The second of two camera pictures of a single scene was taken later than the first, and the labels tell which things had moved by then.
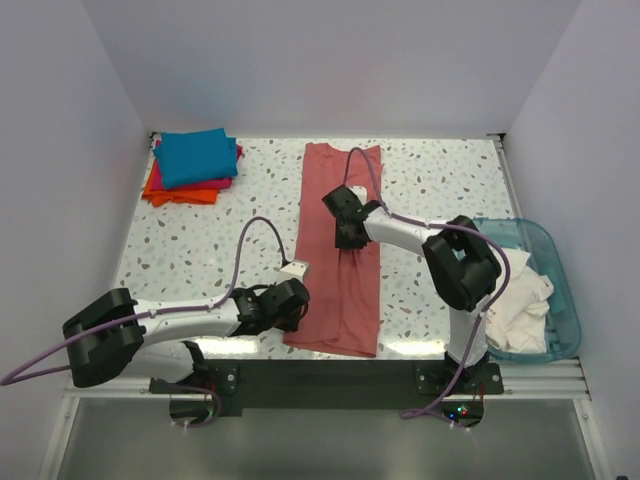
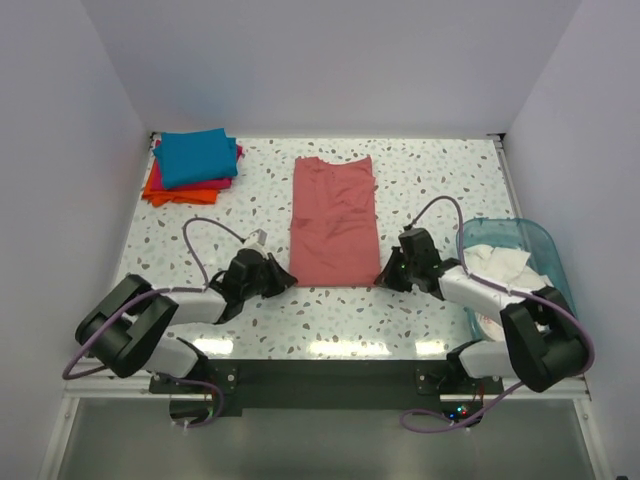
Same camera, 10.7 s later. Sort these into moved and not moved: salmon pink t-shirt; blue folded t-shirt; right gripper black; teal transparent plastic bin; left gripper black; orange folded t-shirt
Moved: left gripper black; right gripper black; salmon pink t-shirt
Not moved: orange folded t-shirt; blue folded t-shirt; teal transparent plastic bin
